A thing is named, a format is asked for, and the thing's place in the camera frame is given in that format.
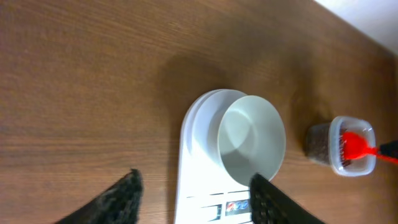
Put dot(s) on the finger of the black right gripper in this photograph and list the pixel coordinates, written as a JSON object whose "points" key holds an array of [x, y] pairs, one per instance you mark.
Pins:
{"points": [[389, 149]]}

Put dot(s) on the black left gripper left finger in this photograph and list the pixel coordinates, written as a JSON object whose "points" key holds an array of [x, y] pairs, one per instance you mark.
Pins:
{"points": [[119, 204]]}

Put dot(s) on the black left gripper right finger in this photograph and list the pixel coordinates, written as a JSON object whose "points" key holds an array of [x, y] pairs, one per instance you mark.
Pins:
{"points": [[270, 205]]}

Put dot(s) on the orange plastic measuring scoop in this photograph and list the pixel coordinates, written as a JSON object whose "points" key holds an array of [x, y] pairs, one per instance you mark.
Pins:
{"points": [[356, 147]]}

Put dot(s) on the red adzuki beans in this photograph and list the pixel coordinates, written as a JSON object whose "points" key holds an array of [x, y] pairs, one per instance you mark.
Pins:
{"points": [[317, 144]]}

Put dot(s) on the white digital kitchen scale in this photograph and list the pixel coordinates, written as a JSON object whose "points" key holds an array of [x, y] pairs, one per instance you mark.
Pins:
{"points": [[205, 191]]}

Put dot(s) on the white round bowl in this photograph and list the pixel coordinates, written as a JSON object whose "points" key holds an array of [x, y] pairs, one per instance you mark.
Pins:
{"points": [[251, 139]]}

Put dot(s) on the clear plastic food container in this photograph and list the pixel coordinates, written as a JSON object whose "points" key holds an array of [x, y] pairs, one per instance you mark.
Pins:
{"points": [[341, 166]]}

